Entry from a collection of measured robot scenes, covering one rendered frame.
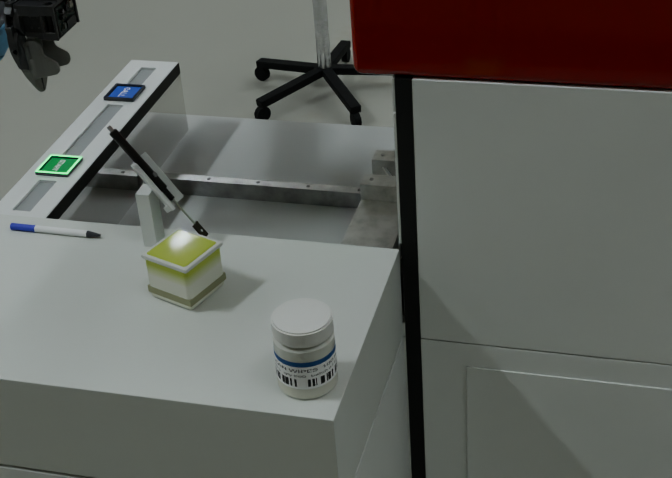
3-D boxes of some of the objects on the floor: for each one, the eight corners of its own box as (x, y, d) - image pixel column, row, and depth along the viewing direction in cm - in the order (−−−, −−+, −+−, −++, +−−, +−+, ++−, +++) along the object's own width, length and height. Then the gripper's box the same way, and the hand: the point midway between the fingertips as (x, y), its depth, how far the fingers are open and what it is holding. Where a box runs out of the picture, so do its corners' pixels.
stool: (425, 62, 440) (420, -129, 403) (392, 133, 395) (382, -75, 358) (273, 54, 455) (254, -131, 418) (224, 122, 410) (198, -79, 373)
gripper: (40, -33, 165) (68, 106, 176) (68, -56, 172) (94, 79, 184) (-16, -35, 167) (15, 102, 179) (14, -57, 175) (43, 76, 186)
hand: (36, 82), depth 181 cm, fingers closed
